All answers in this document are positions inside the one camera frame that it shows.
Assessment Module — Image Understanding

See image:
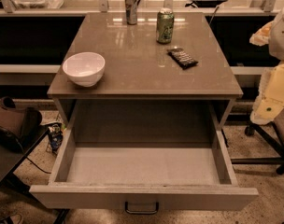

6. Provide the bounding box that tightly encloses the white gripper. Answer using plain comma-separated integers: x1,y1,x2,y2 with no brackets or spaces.
249,21,284,125

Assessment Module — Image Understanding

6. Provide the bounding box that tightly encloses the black rxbar chocolate wrapper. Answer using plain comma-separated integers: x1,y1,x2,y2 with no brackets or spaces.
167,48,198,70

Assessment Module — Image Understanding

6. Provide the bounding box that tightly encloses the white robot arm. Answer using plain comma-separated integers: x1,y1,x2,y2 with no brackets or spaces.
249,7,284,125

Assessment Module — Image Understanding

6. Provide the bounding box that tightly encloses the grey cabinet with glossy top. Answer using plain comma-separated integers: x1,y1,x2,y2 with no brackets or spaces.
47,11,244,147

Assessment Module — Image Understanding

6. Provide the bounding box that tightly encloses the open top drawer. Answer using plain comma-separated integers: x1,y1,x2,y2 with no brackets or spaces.
31,100,258,210

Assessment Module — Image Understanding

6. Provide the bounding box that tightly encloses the green soda can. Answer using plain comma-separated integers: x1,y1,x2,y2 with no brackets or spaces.
156,7,174,44

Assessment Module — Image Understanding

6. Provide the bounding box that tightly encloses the silver energy drink can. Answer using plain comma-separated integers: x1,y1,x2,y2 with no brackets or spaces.
125,0,137,25

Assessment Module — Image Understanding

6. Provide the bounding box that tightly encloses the white ceramic bowl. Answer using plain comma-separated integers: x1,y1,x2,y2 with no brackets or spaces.
63,52,106,87

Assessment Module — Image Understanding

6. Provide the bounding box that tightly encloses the blue snack bag on floor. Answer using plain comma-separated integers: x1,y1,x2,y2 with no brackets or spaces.
48,123,64,153

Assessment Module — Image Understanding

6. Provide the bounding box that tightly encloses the brown bag on chair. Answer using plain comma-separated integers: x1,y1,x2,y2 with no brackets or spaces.
0,97,42,152

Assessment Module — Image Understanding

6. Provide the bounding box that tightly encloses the black side table left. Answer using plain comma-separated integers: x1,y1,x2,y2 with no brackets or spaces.
0,124,71,224

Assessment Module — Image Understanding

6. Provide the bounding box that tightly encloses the black drawer handle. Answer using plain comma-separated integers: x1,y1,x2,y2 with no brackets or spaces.
124,202,160,216

